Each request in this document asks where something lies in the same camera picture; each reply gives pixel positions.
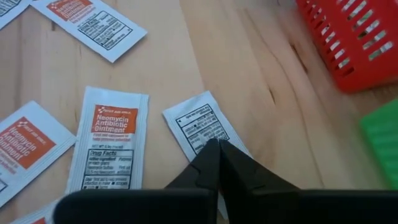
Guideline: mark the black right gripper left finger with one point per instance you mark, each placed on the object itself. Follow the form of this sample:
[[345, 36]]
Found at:
[[205, 171]]

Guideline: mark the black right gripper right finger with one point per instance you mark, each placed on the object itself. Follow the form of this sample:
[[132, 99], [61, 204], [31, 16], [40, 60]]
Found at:
[[242, 180]]

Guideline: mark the orange print ointment packet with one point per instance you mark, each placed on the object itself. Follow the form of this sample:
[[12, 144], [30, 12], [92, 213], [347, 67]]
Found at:
[[93, 25], [9, 9], [192, 121], [109, 143], [28, 149]]

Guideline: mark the green plastic basket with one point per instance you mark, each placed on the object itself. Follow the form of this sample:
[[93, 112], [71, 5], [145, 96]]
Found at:
[[382, 146]]

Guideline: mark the red plastic basket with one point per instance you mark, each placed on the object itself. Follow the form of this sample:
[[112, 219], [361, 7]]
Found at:
[[351, 37]]

